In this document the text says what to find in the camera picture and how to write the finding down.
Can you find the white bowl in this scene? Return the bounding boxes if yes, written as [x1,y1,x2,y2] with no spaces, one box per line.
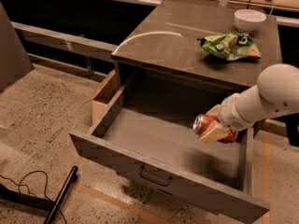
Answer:
[234,9,266,33]

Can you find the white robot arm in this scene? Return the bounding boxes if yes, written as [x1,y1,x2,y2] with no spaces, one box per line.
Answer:
[192,63,299,143]

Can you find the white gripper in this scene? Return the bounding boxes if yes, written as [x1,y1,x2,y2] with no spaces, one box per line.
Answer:
[200,93,253,143]

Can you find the red coke can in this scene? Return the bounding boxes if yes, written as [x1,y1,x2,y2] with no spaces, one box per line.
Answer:
[192,114,238,144]

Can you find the black floor stand leg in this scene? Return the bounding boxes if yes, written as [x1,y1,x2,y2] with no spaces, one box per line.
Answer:
[0,166,78,224]

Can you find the green chip bag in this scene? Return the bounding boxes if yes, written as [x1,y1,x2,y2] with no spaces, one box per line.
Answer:
[198,31,262,62]

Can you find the black drawer handle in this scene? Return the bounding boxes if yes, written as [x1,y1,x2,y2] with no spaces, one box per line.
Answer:
[138,165,172,187]

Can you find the thin black cable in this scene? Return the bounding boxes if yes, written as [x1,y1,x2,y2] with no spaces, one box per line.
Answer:
[0,170,68,224]

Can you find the grey shelf rail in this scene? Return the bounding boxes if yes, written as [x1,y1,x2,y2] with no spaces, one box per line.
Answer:
[12,22,118,63]

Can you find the grey cabinet counter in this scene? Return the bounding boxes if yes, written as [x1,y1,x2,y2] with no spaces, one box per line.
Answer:
[112,1,282,97]

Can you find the grey open drawer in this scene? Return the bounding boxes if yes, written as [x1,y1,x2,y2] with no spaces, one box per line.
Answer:
[70,73,270,224]

